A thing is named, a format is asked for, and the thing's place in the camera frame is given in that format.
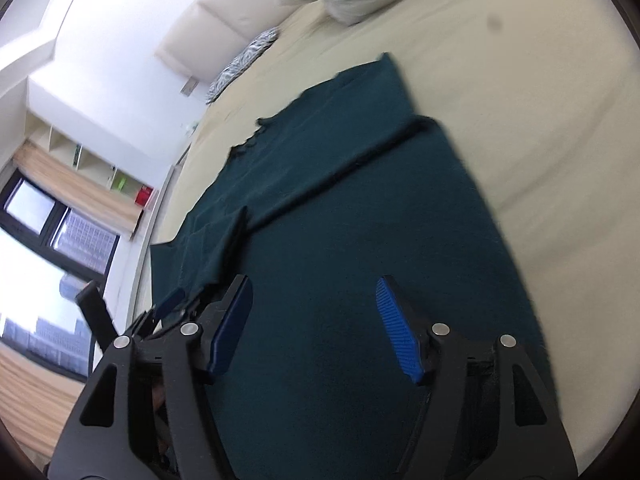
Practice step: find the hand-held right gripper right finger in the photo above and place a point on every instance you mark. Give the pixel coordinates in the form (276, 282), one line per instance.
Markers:
(400, 335)

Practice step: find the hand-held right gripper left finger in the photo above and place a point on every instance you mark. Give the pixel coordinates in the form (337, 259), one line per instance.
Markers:
(231, 325)

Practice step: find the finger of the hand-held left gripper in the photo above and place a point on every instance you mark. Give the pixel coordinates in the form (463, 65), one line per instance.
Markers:
(97, 312)
(171, 299)

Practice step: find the dark green garment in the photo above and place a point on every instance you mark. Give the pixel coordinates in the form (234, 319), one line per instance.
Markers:
(325, 240)

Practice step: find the black framed window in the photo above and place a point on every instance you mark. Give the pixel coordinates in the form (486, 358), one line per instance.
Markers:
(35, 240)

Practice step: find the red box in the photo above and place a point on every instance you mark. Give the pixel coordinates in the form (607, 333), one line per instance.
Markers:
(144, 196)

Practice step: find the green box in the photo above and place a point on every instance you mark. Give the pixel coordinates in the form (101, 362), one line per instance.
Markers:
(120, 182)

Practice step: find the zebra striped pillow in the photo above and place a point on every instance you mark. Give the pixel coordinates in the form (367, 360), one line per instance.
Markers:
(240, 62)

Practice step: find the beige bed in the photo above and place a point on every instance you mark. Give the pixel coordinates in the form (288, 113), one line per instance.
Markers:
(525, 110)

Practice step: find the cream padded headboard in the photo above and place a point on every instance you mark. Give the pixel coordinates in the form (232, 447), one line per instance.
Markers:
(215, 25)

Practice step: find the white wall shelf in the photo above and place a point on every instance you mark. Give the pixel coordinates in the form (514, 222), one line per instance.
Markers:
(95, 162)

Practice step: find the grey wall plate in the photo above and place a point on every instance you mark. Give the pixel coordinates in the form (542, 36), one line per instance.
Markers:
(188, 86)

